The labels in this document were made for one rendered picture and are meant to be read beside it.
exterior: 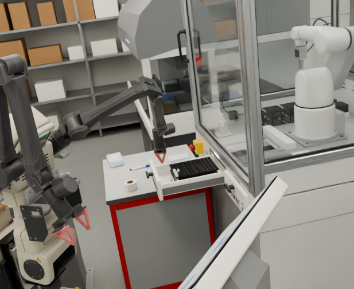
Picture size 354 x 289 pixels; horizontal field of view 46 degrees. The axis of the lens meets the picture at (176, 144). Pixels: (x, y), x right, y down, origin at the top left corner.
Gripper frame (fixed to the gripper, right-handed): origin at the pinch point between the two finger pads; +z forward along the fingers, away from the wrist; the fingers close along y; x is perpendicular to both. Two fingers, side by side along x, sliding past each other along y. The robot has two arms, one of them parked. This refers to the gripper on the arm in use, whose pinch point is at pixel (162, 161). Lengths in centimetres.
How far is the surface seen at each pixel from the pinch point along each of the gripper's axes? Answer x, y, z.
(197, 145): -21.1, 8.0, -3.5
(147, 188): 9.3, -12.9, 9.7
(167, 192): -2.5, -38.1, 0.1
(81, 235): 79, 73, 87
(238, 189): -34, -59, -8
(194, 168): -17.1, -25.5, -4.5
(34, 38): 169, 369, -47
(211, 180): -24.5, -34.3, -0.9
